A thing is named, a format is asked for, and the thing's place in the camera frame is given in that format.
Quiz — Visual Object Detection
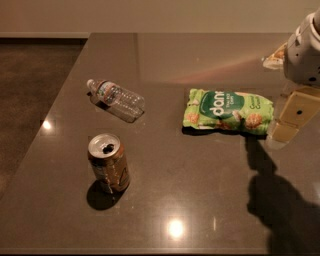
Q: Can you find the orange soda can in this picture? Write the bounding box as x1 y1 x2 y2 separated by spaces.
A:
88 133 130 194

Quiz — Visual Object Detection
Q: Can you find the small snack packet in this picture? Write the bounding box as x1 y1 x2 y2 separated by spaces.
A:
262 43 287 70

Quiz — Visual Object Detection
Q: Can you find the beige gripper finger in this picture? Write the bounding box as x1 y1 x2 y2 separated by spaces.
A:
268 87 320 144

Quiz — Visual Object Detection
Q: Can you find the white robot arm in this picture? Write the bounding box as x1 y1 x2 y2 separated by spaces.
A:
267 9 320 148

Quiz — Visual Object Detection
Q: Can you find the clear plastic water bottle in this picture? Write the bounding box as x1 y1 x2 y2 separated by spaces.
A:
87 79 145 123

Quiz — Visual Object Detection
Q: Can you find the green rice chips bag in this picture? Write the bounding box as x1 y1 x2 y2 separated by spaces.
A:
183 89 274 135

